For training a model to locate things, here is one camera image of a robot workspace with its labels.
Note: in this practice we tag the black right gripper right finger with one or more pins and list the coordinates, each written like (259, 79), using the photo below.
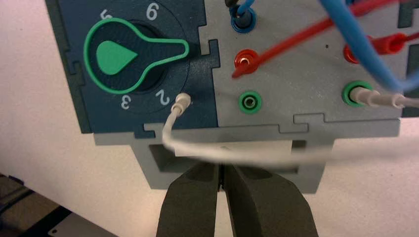
(268, 209)

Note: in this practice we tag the green rotary knob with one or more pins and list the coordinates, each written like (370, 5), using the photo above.
(114, 58)

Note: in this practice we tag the grey and blue control box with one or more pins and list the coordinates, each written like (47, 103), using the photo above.
(294, 85)

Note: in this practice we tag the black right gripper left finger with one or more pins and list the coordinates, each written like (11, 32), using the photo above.
(190, 206)

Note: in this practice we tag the grey metal plate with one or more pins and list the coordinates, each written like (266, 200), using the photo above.
(85, 229)

